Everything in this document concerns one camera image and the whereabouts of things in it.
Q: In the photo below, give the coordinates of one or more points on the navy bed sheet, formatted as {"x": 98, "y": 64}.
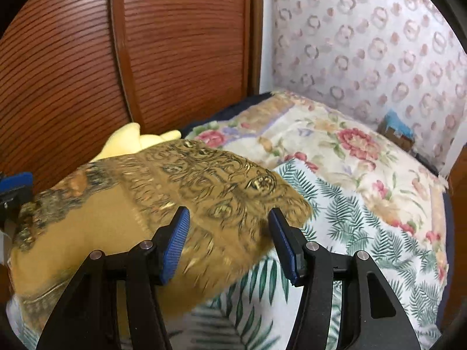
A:
{"x": 215, "y": 115}

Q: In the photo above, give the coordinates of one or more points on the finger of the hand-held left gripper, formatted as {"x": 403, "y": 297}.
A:
{"x": 16, "y": 183}

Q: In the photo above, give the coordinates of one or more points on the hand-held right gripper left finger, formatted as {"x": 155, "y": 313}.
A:
{"x": 177, "y": 248}

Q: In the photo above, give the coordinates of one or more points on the wooden louvred wardrobe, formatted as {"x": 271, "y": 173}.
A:
{"x": 164, "y": 43}

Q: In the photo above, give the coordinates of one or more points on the gold patterned garment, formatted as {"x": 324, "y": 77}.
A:
{"x": 109, "y": 207}

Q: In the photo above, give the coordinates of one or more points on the floral blanket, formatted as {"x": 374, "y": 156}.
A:
{"x": 328, "y": 135}

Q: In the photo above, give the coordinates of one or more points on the cardboard box with blue cloth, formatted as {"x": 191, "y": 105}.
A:
{"x": 397, "y": 133}

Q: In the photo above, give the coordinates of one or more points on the yellow plush toy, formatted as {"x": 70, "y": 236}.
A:
{"x": 124, "y": 142}

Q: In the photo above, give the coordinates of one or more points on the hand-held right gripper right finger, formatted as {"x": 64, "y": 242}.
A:
{"x": 286, "y": 248}

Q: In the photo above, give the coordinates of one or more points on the palm leaf print blanket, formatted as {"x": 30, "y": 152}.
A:
{"x": 346, "y": 226}

